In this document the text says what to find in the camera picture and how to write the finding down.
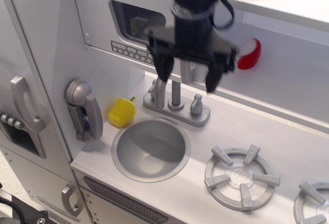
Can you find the red white toy apple slice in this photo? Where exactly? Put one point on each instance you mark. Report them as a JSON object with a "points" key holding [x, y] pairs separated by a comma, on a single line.
{"points": [[250, 53]]}

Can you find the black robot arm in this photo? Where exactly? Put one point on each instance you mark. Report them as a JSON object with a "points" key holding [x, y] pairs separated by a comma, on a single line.
{"points": [[202, 7]]}

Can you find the grey oven vent panel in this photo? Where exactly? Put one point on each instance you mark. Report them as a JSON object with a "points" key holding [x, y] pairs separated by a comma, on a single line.
{"points": [[125, 202]]}

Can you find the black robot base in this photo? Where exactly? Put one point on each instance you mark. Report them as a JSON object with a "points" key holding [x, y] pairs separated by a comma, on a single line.
{"points": [[13, 210]]}

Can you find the grey toy wall phone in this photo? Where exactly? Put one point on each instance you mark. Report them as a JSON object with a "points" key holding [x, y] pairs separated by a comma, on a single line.
{"points": [[84, 111]]}

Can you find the white toy microwave door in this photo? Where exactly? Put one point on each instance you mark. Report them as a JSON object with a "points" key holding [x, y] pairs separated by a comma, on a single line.
{"points": [[117, 26]]}

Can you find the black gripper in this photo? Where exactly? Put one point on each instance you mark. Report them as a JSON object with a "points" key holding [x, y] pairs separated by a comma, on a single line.
{"points": [[211, 50]]}

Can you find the grey fridge door handle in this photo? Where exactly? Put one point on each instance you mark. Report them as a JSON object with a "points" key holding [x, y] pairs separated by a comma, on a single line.
{"points": [[18, 89]]}

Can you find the grey lower fridge handle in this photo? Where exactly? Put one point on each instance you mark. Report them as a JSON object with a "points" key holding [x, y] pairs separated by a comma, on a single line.
{"points": [[71, 202]]}

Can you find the grey microwave door handle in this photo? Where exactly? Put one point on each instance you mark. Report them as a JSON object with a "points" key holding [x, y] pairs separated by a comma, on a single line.
{"points": [[186, 72]]}

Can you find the grey fridge ice dispenser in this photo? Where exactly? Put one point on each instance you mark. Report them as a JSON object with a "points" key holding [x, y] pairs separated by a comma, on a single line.
{"points": [[18, 133]]}

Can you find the grey toy stove burner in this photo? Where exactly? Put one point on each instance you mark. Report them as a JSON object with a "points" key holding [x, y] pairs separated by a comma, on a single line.
{"points": [[240, 179]]}

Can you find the round silver sink bowl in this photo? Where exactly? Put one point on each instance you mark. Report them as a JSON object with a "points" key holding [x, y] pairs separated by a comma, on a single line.
{"points": [[151, 150]]}

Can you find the grey toy faucet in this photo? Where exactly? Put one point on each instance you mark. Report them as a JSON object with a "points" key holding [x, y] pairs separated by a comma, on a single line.
{"points": [[173, 104]]}

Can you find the yellow toy bell pepper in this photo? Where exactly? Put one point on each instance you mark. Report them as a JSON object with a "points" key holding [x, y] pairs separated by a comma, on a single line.
{"points": [[122, 112]]}

